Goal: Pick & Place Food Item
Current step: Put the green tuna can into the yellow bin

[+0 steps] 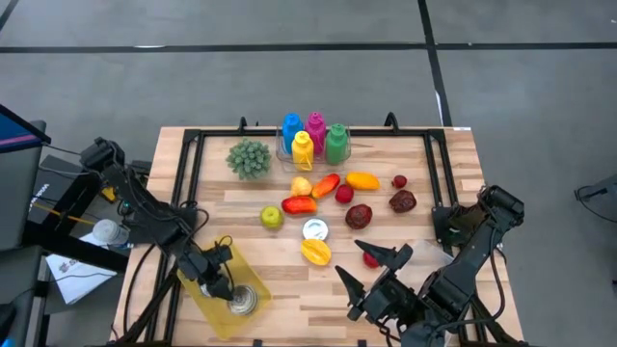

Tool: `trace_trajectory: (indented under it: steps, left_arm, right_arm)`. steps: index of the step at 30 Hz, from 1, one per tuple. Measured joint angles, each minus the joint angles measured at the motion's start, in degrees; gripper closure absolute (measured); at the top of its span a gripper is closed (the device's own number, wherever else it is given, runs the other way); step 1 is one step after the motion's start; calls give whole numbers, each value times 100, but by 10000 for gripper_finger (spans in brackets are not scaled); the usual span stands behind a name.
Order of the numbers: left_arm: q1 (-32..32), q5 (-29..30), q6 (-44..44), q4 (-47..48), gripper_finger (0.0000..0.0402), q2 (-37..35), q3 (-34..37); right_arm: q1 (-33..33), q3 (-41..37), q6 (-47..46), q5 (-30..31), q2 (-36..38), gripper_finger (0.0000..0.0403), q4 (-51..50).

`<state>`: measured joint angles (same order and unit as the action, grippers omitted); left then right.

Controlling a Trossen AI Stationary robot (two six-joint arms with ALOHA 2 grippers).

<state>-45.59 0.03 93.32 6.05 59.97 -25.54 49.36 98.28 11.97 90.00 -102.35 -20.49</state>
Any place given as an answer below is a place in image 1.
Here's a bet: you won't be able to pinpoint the yellow starfruit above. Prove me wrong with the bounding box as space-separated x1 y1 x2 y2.
300 237 334 267

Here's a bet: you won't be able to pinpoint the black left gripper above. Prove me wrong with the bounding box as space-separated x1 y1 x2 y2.
181 242 237 303

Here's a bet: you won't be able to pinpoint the black floor cable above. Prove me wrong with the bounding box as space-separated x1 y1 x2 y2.
572 185 617 230

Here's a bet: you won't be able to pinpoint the black case white text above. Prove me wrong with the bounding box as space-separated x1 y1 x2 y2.
29 154 102 227

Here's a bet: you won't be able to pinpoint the white paper sheets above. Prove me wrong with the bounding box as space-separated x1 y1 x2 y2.
45 233 120 306

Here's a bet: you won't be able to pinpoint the green plastic bottle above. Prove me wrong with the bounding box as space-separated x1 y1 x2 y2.
325 122 350 166

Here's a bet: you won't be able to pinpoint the dark red wrinkled fruit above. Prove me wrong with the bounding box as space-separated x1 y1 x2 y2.
388 189 418 215

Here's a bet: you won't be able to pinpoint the yellow plastic bin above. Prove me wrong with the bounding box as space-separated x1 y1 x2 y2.
175 235 274 341

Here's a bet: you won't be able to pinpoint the black metal table frame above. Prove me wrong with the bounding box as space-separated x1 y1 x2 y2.
113 111 531 347

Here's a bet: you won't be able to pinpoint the blue plastic bottle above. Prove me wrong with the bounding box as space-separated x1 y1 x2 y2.
282 112 305 155

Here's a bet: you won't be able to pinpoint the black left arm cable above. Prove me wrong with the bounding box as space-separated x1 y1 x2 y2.
190 206 237 290

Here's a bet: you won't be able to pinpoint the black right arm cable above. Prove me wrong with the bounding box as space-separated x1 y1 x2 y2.
447 235 506 334

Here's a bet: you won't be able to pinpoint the green apple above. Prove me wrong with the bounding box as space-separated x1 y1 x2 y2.
259 205 284 230

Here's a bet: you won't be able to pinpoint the green succulent plant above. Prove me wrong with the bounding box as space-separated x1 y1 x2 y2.
225 137 273 182

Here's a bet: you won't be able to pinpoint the white round lid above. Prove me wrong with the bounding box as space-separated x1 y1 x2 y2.
301 217 331 245

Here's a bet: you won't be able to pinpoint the clear bottle tray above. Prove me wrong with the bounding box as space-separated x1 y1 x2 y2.
275 123 353 174

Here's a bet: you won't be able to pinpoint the pale yellow fruit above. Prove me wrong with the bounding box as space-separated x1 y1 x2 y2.
289 175 313 198

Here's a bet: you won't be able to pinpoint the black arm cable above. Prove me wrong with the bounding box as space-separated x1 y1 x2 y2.
447 235 506 334
190 206 237 290

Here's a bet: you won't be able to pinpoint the orange red fruit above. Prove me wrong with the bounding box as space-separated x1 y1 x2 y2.
310 173 342 200

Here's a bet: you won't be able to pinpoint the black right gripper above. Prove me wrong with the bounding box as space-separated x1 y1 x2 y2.
335 239 435 347

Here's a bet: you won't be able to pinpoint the yellow plastic bottle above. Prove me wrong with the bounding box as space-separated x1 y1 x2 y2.
290 130 315 173

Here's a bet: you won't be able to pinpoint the blue screen monitor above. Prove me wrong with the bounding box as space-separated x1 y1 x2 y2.
0 103 52 154

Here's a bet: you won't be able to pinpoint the dark red round fruit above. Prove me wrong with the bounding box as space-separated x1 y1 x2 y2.
344 203 374 230

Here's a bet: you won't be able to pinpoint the blue label can gold lid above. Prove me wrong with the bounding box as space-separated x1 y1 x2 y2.
227 283 259 317

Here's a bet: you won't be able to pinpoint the clear water bottle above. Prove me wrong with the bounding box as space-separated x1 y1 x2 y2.
92 218 131 248

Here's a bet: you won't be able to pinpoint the pink plastic bottle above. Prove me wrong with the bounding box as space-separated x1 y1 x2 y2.
305 111 328 155

